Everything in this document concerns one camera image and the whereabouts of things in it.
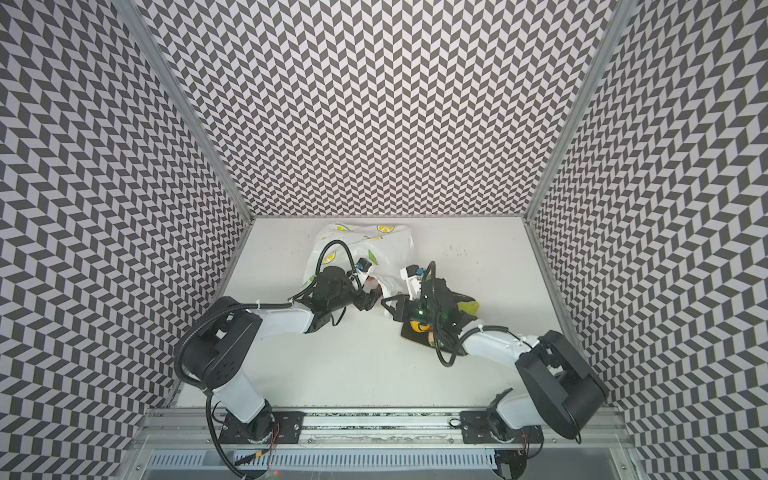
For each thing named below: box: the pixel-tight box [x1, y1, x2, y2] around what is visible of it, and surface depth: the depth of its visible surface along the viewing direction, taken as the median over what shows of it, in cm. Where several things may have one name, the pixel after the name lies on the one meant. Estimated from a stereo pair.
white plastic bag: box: [302, 222, 416, 298], surface depth 91 cm
